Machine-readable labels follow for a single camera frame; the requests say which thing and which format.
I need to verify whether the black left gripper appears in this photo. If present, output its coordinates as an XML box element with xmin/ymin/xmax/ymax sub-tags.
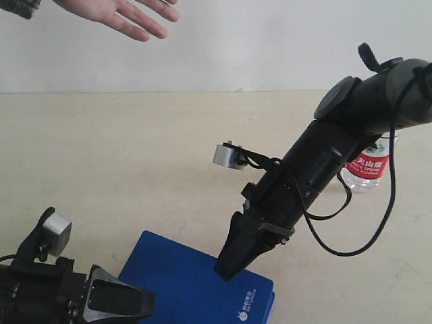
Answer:
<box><xmin>1</xmin><ymin>258</ymin><xmax>156</xmax><ymax>323</ymax></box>

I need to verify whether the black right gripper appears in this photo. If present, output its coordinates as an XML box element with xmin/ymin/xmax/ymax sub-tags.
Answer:
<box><xmin>214</xmin><ymin>158</ymin><xmax>324</xmax><ymax>281</ymax></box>

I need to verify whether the blue ring-binder notebook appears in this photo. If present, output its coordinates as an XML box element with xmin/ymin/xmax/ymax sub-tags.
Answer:
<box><xmin>119</xmin><ymin>231</ymin><xmax>275</xmax><ymax>324</ymax></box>

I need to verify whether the clear water bottle red label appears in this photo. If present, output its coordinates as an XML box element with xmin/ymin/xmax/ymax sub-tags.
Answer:
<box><xmin>341</xmin><ymin>132</ymin><xmax>391</xmax><ymax>192</ymax></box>

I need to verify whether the grey knitted sleeve forearm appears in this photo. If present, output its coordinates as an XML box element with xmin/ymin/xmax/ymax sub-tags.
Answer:
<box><xmin>0</xmin><ymin>0</ymin><xmax>41</xmax><ymax>20</ymax></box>

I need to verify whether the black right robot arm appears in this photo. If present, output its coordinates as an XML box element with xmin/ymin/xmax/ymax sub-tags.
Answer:
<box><xmin>213</xmin><ymin>43</ymin><xmax>431</xmax><ymax>280</ymax></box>

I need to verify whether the person's open bare hand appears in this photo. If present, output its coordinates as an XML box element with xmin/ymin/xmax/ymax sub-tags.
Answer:
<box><xmin>55</xmin><ymin>0</ymin><xmax>180</xmax><ymax>43</ymax></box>

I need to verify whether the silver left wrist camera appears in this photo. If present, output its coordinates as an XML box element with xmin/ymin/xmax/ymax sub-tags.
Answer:
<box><xmin>40</xmin><ymin>207</ymin><xmax>72</xmax><ymax>257</ymax></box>

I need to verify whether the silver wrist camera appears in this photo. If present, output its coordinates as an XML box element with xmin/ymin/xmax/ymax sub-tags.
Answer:
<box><xmin>213</xmin><ymin>140</ymin><xmax>247</xmax><ymax>170</ymax></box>
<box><xmin>40</xmin><ymin>207</ymin><xmax>72</xmax><ymax>257</ymax></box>

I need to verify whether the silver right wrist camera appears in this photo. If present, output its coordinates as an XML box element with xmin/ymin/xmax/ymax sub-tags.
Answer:
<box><xmin>213</xmin><ymin>140</ymin><xmax>247</xmax><ymax>170</ymax></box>

